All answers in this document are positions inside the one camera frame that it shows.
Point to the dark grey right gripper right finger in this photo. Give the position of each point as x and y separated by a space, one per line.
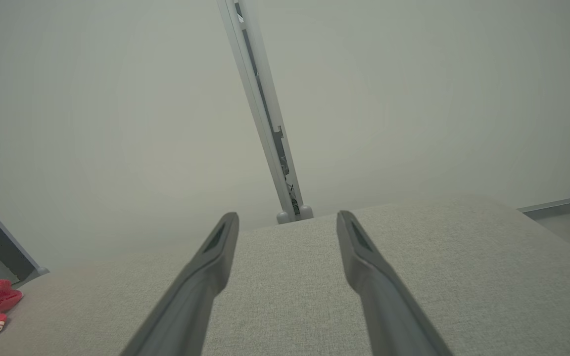
386 306

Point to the grey partition post with feet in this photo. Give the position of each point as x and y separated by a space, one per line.
248 74

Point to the grey metal floor rail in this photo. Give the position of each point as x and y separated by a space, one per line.
557 203

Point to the grey partition frame edge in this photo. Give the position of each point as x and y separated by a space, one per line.
13 233

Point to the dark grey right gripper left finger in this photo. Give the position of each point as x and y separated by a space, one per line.
201 291

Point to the grey fabric covered table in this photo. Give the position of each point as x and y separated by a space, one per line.
290 296

